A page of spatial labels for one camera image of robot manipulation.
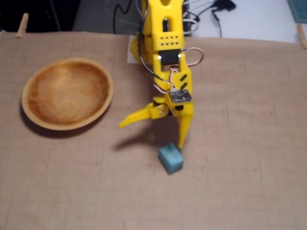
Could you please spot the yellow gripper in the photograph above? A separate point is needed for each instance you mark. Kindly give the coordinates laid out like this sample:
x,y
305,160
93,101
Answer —
x,y
185,112

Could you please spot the blue block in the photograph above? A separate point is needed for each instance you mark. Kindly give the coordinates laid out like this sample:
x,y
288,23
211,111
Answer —
x,y
170,158

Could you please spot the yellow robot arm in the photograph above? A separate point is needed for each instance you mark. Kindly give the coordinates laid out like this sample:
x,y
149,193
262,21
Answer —
x,y
156,21

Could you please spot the yellow robot base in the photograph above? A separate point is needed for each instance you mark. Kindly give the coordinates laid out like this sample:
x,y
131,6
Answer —
x,y
136,49

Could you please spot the round wooden bowl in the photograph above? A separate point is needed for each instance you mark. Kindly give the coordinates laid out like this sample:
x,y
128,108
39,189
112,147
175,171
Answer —
x,y
67,95

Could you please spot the brown gridded paper mat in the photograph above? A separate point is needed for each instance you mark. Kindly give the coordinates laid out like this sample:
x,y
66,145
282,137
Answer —
x,y
227,155

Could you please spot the white perforated base mat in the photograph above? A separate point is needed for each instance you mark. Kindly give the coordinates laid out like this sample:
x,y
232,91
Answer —
x,y
129,57

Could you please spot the black power adapter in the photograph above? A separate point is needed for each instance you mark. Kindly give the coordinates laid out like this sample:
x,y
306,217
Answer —
x,y
226,4

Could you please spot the wooden clothespin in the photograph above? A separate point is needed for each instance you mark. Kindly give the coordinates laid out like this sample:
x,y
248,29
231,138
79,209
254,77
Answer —
x,y
301,36
22,26

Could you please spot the green cutting mat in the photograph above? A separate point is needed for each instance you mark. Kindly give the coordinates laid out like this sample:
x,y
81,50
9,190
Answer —
x,y
298,10

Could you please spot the small black camera board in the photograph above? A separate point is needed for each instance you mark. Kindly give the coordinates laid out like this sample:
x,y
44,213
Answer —
x,y
180,97

